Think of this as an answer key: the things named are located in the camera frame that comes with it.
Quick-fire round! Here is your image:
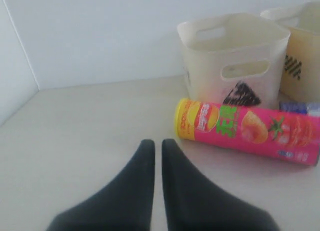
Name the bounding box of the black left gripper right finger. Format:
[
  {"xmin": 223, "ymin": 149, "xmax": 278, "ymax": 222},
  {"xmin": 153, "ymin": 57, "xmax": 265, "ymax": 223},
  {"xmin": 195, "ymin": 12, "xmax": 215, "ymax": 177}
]
[{"xmin": 161, "ymin": 139, "xmax": 279, "ymax": 231}]

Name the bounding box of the blue white milk carton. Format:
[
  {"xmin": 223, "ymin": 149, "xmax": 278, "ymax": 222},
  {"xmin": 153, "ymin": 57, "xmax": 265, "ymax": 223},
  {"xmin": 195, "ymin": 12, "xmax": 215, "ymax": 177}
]
[{"xmin": 279, "ymin": 101, "xmax": 320, "ymax": 117}]

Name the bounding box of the pink Lays chips can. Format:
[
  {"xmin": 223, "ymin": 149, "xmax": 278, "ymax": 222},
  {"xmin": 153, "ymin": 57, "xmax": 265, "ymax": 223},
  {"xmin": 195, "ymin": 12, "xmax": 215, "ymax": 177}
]
[{"xmin": 174, "ymin": 98, "xmax": 320, "ymax": 166}]

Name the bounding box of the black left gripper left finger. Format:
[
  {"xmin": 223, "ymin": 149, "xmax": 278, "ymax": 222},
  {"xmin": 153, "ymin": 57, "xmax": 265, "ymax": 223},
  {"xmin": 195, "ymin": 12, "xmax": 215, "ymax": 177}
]
[{"xmin": 47, "ymin": 139, "xmax": 155, "ymax": 231}]

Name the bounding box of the cream bin triangle mark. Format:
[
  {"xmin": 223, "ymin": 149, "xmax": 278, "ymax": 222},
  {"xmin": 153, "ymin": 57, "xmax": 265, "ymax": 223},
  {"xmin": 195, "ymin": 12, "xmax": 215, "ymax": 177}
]
[{"xmin": 177, "ymin": 13, "xmax": 291, "ymax": 109}]

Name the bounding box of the cream bin checker mark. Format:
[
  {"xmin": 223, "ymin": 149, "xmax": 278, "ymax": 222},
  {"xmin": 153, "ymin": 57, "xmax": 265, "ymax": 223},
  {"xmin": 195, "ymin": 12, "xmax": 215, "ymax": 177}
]
[{"xmin": 260, "ymin": 1, "xmax": 320, "ymax": 103}]

